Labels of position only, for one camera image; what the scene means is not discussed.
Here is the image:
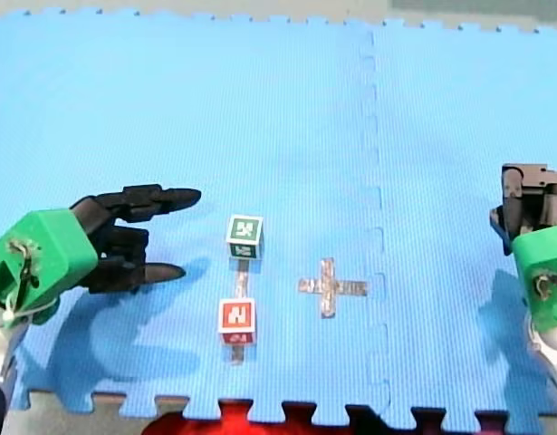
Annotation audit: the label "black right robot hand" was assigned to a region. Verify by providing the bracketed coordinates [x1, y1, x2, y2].
[489, 162, 557, 257]

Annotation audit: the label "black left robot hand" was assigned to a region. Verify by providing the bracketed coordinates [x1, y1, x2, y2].
[69, 183, 203, 295]

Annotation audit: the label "red cube white marks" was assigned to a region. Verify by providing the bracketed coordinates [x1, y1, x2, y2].
[217, 297, 256, 346]

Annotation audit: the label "green cube white marks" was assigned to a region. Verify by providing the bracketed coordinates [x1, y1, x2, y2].
[225, 214, 264, 261]

